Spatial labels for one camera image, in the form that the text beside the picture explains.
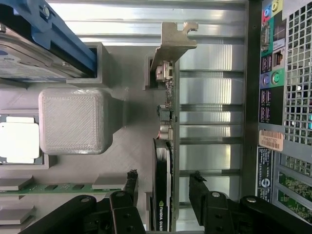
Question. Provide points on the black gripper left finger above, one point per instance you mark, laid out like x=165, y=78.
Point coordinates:
x=124, y=214

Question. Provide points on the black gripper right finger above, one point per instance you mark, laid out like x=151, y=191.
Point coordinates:
x=217, y=214

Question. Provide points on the green RAM stick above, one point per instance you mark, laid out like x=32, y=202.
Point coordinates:
x=61, y=188

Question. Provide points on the green motherboard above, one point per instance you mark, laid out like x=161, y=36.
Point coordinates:
x=292, y=185

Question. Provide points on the grey parts rack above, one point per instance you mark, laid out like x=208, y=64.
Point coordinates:
x=73, y=122

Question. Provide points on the silver CPU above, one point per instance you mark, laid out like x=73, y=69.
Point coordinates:
x=19, y=141

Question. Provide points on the open black PC case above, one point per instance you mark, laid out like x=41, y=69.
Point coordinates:
x=296, y=97

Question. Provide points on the hard disk in blue caddy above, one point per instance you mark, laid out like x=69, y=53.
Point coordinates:
x=24, y=48

